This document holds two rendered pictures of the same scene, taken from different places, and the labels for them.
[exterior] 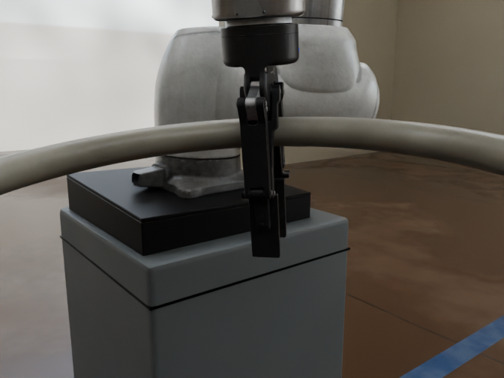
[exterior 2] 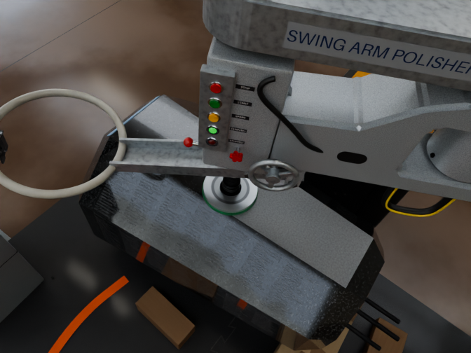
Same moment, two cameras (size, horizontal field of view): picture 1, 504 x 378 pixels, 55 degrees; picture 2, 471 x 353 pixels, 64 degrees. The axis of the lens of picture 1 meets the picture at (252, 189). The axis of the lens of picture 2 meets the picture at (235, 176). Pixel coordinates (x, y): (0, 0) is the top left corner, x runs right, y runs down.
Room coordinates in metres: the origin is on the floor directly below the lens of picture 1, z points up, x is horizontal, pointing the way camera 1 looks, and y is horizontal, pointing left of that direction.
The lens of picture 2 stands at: (0.03, 1.02, 2.10)
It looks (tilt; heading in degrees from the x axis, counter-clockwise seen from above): 56 degrees down; 243
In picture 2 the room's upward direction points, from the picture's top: 10 degrees clockwise
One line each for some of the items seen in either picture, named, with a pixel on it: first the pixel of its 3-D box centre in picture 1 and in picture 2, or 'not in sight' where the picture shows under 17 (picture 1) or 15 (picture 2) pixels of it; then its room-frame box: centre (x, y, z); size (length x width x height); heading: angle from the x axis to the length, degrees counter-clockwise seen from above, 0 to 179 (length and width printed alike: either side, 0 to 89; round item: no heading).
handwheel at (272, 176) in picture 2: not in sight; (274, 166); (-0.36, 0.47, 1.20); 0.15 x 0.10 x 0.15; 153
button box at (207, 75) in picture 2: not in sight; (214, 113); (-0.20, 0.38, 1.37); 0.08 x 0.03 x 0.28; 153
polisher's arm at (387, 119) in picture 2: not in sight; (377, 133); (-0.66, 0.50, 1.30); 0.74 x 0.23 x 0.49; 153
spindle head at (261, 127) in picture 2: not in sight; (272, 106); (-0.38, 0.35, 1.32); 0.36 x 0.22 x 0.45; 153
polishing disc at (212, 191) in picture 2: not in sight; (230, 188); (-0.31, 0.31, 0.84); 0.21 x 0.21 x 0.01
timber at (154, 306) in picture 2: not in sight; (165, 317); (0.03, 0.53, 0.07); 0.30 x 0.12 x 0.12; 122
